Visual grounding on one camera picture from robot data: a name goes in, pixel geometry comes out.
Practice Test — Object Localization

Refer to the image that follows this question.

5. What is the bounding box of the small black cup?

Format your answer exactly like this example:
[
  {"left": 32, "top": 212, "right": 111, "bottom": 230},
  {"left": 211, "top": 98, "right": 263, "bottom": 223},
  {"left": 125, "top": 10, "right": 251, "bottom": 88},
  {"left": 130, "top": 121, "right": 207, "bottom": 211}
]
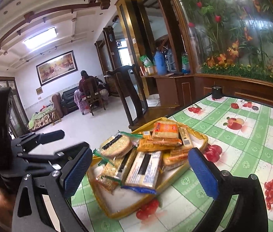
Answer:
[{"left": 212, "top": 85, "right": 223, "bottom": 100}]

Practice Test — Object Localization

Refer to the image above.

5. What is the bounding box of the seated person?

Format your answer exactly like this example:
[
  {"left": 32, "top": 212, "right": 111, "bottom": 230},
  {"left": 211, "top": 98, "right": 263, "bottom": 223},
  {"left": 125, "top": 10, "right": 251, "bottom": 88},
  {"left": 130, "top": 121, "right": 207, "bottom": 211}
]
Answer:
[{"left": 74, "top": 70, "right": 109, "bottom": 115}]

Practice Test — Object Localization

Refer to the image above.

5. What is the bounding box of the white blue cracker pack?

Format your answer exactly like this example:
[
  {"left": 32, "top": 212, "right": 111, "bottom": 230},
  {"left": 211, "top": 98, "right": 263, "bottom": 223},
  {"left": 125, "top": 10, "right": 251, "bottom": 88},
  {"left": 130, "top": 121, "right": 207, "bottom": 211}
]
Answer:
[{"left": 121, "top": 151, "right": 163, "bottom": 195}]

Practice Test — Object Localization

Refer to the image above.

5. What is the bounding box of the brown barcode cracker pack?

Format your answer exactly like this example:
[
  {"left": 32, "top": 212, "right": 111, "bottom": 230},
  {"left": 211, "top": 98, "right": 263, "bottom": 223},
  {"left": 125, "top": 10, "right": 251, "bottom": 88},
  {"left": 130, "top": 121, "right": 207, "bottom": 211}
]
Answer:
[{"left": 178, "top": 126, "right": 194, "bottom": 150}]

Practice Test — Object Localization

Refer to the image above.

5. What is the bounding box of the yellow red cracker pack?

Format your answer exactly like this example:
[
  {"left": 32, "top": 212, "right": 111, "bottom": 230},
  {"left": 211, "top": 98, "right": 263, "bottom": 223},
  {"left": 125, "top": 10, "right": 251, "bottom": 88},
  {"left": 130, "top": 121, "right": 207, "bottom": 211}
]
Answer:
[{"left": 161, "top": 148, "right": 191, "bottom": 172}]

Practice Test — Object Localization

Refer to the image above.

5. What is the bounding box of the yellow rimmed white tray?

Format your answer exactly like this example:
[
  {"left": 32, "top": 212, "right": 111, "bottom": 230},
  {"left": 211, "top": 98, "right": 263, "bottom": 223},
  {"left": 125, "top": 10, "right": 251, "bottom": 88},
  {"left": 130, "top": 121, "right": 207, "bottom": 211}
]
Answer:
[{"left": 87, "top": 117, "right": 208, "bottom": 219}]

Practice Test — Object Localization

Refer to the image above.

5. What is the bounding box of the long green cracker pack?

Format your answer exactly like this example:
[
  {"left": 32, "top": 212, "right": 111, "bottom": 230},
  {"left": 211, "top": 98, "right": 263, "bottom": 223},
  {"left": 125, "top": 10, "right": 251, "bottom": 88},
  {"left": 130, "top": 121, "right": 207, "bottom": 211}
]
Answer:
[{"left": 92, "top": 147, "right": 138, "bottom": 187}]

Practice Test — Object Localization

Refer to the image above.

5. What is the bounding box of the wooden side cabinet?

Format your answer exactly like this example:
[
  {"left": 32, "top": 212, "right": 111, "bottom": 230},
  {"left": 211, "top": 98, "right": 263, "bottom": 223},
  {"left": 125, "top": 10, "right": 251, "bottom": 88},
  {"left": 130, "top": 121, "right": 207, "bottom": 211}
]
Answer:
[{"left": 141, "top": 75, "right": 196, "bottom": 107}]

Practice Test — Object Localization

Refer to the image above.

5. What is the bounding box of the orange barcode cracker pack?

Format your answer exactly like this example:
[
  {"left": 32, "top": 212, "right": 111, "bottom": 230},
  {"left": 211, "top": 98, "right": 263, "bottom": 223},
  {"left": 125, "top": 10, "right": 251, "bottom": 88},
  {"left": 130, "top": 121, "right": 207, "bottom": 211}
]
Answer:
[{"left": 96, "top": 174, "right": 119, "bottom": 194}]

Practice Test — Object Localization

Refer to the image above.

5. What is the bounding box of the orange snack pack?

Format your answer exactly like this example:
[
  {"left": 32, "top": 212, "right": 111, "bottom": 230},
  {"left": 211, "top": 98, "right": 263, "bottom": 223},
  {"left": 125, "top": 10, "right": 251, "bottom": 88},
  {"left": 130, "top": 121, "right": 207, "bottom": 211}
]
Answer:
[{"left": 136, "top": 131, "right": 182, "bottom": 152}]

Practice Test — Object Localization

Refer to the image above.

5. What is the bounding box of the person's left hand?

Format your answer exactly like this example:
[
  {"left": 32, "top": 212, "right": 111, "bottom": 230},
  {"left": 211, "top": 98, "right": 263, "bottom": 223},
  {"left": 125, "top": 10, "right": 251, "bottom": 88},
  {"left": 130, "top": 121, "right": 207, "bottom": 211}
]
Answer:
[{"left": 0, "top": 188, "right": 16, "bottom": 231}]

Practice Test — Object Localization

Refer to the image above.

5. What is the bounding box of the framed wall painting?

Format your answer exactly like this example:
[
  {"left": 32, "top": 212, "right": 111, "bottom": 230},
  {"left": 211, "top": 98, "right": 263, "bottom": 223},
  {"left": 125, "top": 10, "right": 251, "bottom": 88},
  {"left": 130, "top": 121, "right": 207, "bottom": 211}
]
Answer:
[{"left": 36, "top": 50, "right": 78, "bottom": 86}]

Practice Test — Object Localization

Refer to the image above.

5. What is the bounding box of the orange sandwich cracker pack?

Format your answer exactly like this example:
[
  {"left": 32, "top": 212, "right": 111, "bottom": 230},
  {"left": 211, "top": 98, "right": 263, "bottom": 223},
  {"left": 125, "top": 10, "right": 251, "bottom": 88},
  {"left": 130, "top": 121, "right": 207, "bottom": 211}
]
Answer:
[{"left": 151, "top": 121, "right": 178, "bottom": 139}]

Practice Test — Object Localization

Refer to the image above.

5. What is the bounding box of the dark wooden chair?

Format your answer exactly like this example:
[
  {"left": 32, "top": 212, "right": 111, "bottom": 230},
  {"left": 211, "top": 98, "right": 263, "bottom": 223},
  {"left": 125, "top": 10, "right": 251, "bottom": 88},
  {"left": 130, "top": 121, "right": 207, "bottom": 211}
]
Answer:
[{"left": 106, "top": 65, "right": 179, "bottom": 131}]

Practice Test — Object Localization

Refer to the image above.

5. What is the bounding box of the blue thermos bottle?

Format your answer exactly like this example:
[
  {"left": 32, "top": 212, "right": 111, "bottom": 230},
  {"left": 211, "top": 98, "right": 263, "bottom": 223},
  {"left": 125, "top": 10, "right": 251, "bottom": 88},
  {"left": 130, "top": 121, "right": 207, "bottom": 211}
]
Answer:
[{"left": 154, "top": 50, "right": 167, "bottom": 75}]

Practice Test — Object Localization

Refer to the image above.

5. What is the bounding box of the green snack bag on shelf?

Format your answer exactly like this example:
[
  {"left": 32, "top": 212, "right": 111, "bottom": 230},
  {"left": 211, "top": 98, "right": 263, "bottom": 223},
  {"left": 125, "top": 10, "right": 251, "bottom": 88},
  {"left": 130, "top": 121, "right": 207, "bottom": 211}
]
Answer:
[{"left": 140, "top": 55, "right": 154, "bottom": 68}]

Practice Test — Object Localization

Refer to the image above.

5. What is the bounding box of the black sofa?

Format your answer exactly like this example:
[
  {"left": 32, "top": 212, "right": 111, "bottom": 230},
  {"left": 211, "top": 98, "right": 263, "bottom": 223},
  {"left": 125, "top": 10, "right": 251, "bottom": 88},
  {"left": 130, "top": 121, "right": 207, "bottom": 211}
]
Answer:
[{"left": 61, "top": 86, "right": 78, "bottom": 115}]

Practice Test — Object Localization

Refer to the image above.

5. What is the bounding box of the floral glass partition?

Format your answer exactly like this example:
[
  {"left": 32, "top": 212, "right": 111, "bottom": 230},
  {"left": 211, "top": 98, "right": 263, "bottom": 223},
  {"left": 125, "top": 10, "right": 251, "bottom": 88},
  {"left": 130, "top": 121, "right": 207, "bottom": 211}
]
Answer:
[{"left": 178, "top": 0, "right": 273, "bottom": 83}]

